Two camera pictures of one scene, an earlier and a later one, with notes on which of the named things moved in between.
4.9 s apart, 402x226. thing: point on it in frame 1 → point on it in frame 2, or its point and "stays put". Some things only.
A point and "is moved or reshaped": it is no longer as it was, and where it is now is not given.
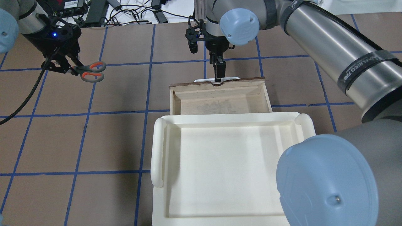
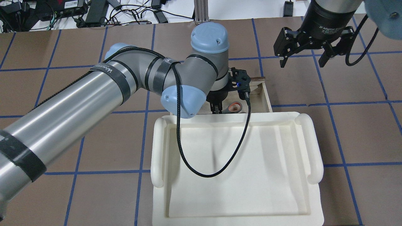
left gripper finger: [75, 60] → [212, 107]
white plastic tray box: [220, 169] stays put
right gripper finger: [220, 68] → [289, 41]
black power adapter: [96, 11] stays put
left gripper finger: [55, 65] → [220, 107]
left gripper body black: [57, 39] → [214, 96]
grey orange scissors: [93, 73] is moved or reshaped
